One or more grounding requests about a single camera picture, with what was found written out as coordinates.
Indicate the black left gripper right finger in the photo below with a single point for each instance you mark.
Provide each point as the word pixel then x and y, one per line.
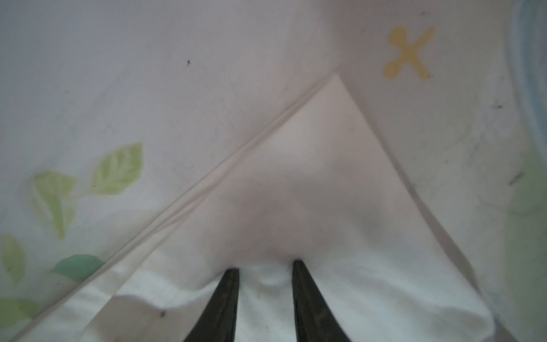
pixel 314 321

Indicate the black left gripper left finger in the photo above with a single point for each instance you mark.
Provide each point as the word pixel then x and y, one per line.
pixel 218 320

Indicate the white t-shirt with robot print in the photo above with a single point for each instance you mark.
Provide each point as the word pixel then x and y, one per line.
pixel 316 185

